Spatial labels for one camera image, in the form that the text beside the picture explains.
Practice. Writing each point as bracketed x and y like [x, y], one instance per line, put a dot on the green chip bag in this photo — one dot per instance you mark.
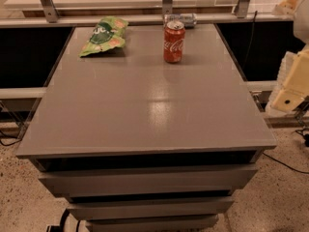
[108, 34]

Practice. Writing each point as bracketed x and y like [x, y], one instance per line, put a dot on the right metal bracket post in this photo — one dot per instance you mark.
[241, 9]

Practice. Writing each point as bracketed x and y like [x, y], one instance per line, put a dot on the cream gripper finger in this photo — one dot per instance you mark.
[293, 81]

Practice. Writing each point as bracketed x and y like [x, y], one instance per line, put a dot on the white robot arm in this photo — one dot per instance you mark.
[300, 10]

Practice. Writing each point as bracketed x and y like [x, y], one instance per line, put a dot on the middle grey drawer front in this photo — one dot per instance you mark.
[156, 208]

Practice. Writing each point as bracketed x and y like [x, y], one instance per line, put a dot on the top grey drawer front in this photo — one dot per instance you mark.
[106, 182]

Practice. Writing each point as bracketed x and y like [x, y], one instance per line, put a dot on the grey drawer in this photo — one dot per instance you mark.
[106, 182]
[156, 208]
[152, 224]

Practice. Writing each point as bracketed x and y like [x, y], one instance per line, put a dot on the grey drawer cabinet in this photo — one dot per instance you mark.
[131, 109]

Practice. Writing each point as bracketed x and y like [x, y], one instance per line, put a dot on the bottom grey drawer front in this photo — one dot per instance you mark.
[152, 224]

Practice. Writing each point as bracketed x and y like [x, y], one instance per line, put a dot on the red coke can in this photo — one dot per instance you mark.
[173, 41]

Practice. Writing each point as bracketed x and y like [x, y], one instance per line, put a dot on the left metal bracket post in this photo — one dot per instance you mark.
[49, 11]

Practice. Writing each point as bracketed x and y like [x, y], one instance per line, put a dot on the silver can lying down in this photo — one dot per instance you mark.
[188, 20]

